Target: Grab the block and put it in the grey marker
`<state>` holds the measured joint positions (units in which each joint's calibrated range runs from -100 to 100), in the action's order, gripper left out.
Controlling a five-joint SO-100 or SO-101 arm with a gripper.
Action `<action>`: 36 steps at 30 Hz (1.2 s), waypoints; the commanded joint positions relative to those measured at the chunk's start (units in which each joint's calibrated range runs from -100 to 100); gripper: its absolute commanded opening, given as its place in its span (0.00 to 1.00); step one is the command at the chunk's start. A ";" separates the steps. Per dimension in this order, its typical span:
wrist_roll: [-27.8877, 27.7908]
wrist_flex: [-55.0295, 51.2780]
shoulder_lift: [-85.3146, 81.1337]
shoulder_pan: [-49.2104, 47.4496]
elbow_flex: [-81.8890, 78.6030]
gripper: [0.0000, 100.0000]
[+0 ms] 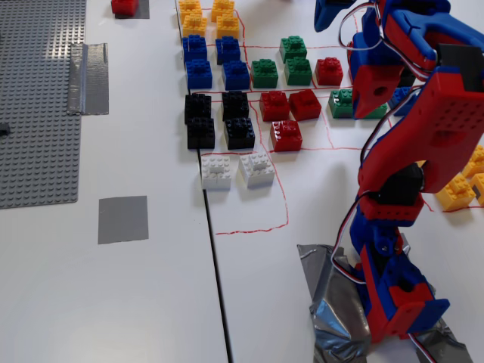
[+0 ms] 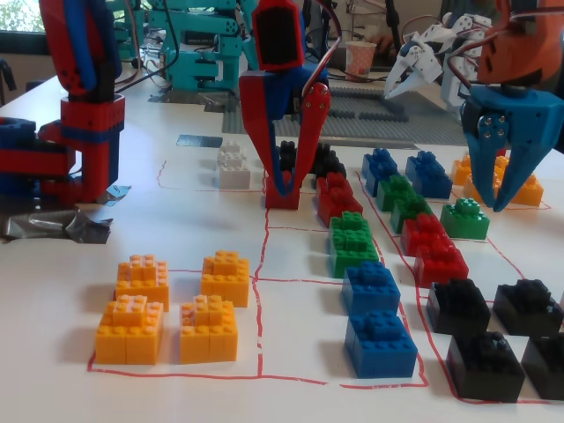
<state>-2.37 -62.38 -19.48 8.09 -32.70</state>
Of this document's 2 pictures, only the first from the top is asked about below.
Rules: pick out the blue lego block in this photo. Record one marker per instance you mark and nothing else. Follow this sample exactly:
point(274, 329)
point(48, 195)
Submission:
point(401, 94)
point(194, 49)
point(228, 51)
point(236, 75)
point(199, 75)

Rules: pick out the white lego block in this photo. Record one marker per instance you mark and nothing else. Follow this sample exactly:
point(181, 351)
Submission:
point(256, 170)
point(215, 172)

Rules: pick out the crumpled silver duct tape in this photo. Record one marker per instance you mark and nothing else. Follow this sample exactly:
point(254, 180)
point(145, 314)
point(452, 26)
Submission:
point(332, 321)

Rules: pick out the silver duct tape strip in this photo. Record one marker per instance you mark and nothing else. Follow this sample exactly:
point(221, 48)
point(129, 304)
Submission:
point(89, 79)

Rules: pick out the black lego block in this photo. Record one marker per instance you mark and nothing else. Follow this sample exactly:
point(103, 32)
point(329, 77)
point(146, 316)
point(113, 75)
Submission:
point(239, 134)
point(200, 134)
point(235, 106)
point(197, 109)

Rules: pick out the blue and red gripper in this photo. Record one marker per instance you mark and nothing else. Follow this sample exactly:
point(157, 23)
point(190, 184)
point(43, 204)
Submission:
point(372, 88)

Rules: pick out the red lego block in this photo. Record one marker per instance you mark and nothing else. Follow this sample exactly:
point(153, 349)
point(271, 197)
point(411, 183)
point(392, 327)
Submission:
point(125, 7)
point(305, 105)
point(329, 72)
point(286, 136)
point(274, 106)

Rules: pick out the grey lego baseplate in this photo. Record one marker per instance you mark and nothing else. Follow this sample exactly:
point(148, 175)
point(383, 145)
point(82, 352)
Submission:
point(38, 113)

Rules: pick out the green lego block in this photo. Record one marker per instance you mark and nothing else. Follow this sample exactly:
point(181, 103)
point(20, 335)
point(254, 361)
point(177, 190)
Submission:
point(298, 72)
point(293, 49)
point(264, 73)
point(340, 104)
point(380, 111)

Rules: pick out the yellow lego block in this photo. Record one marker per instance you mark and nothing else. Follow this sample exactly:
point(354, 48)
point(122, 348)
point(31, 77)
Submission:
point(195, 26)
point(189, 9)
point(476, 160)
point(228, 27)
point(222, 8)
point(478, 189)
point(453, 193)

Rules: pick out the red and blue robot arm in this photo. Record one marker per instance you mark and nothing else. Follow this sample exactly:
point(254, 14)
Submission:
point(446, 125)

